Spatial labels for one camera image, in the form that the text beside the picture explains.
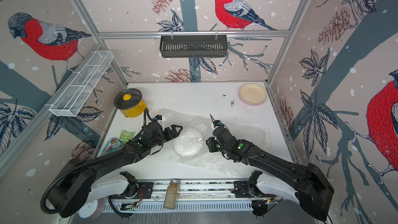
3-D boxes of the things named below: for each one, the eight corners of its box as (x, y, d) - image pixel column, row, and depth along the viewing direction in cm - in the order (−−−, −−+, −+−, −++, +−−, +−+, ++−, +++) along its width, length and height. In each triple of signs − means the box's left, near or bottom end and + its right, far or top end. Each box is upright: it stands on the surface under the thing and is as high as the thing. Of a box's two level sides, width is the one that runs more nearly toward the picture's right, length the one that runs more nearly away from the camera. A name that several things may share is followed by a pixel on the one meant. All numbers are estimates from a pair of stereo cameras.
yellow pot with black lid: (122, 123, 100) (113, 111, 90) (123, 103, 111) (114, 91, 100) (147, 116, 104) (141, 104, 93) (145, 98, 114) (139, 85, 104)
